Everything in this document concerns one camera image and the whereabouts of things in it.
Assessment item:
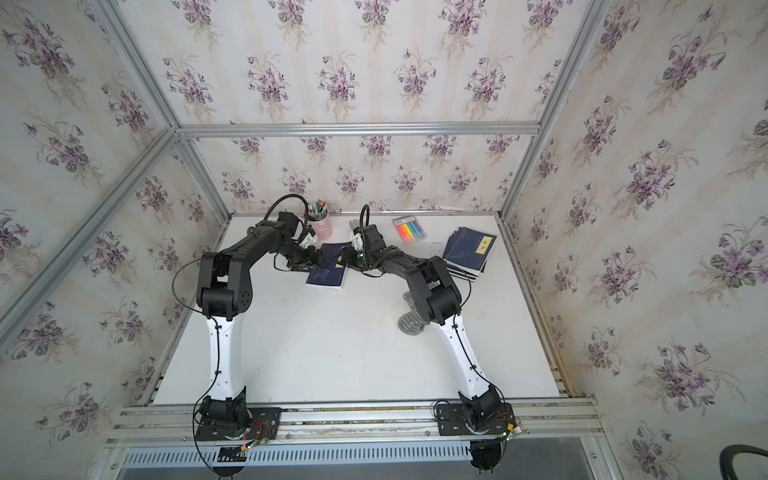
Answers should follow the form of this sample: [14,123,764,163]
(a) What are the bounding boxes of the blue book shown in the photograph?
[442,227,497,277]
[306,242,352,290]

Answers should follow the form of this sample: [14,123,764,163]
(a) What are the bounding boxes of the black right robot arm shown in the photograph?
[339,221,513,433]

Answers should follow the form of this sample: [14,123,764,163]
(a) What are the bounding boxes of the colourful highlighter pack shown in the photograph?
[392,215,427,244]

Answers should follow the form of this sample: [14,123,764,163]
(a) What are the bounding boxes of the grey patterned cloth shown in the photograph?
[397,292,429,336]

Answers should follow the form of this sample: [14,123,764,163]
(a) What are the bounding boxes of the pens in cup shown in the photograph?
[308,201,329,222]

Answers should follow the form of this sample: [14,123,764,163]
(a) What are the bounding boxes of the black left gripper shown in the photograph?
[272,242,327,271]

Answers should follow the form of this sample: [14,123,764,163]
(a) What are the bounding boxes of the pink pen cup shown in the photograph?
[309,216,333,242]

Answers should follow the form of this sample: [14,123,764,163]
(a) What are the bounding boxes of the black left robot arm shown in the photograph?
[196,212,326,429]

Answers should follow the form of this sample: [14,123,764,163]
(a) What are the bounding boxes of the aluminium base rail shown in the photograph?
[99,398,607,475]

